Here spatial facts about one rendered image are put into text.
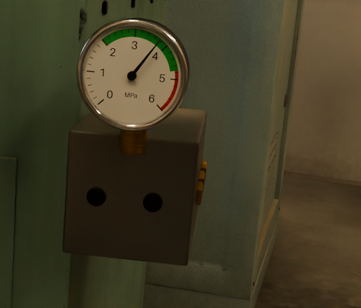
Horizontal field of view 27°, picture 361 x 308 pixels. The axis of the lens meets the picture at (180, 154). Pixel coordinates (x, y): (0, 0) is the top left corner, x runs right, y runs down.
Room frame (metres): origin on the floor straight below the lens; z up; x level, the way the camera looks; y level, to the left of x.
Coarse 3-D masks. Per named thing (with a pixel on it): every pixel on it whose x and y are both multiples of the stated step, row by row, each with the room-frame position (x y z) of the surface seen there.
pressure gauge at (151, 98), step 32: (96, 32) 0.42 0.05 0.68; (128, 32) 0.43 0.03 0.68; (160, 32) 0.42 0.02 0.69; (96, 64) 0.43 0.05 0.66; (128, 64) 0.43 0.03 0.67; (160, 64) 0.42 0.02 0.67; (96, 96) 0.43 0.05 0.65; (128, 96) 0.43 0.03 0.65; (160, 96) 0.42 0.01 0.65; (128, 128) 0.42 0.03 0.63
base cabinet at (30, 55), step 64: (0, 0) 0.49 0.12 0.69; (64, 0) 0.49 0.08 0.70; (128, 0) 0.68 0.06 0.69; (0, 64) 0.49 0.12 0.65; (64, 64) 0.49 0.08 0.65; (0, 128) 0.49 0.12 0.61; (64, 128) 0.49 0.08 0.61; (0, 192) 0.49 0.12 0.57; (64, 192) 0.49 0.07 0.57; (0, 256) 0.49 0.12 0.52; (64, 256) 0.49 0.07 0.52
